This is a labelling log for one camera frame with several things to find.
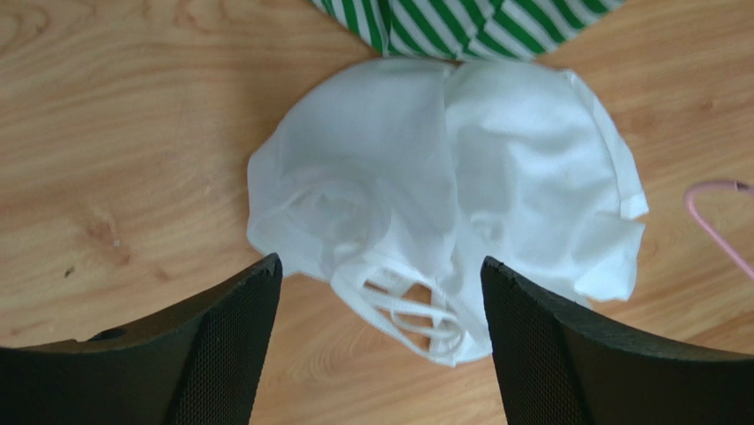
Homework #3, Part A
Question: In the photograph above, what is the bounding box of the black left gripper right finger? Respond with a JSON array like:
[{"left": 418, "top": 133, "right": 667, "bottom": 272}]
[{"left": 481, "top": 257, "right": 753, "bottom": 424}]

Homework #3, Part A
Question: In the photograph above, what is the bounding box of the green striped tank top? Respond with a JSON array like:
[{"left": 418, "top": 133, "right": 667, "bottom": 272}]
[{"left": 312, "top": 0, "right": 622, "bottom": 62}]

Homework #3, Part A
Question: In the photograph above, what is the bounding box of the white tank top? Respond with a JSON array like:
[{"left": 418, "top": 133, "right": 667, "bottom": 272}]
[{"left": 247, "top": 58, "right": 649, "bottom": 367}]

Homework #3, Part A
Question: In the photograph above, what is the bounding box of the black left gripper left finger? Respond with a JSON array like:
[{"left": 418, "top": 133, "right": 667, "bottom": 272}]
[{"left": 1, "top": 254, "right": 283, "bottom": 424}]

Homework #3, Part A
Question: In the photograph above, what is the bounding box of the pink wire hanger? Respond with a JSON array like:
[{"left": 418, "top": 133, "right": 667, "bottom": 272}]
[{"left": 683, "top": 180, "right": 754, "bottom": 282}]

